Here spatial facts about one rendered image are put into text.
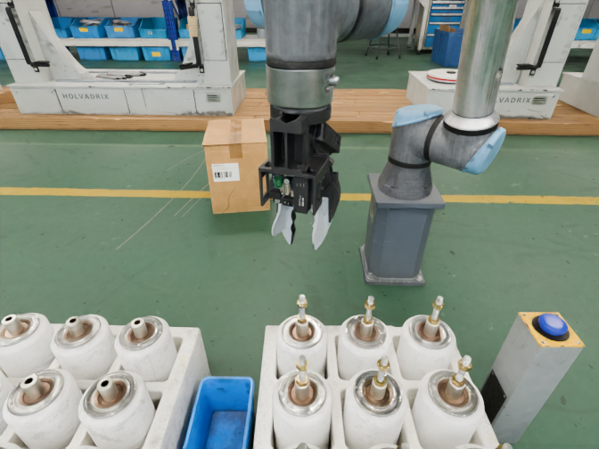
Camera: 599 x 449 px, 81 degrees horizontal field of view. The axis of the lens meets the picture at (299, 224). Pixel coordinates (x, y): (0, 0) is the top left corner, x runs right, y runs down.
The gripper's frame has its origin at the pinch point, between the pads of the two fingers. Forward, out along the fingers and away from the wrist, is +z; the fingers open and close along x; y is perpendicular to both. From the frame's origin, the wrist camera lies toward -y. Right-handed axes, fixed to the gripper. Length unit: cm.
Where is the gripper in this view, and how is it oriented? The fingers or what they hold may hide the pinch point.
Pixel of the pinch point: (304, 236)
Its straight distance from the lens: 53.3
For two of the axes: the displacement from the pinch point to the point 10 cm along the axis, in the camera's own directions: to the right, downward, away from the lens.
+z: 0.0, 8.3, 5.5
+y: -3.2, 5.2, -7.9
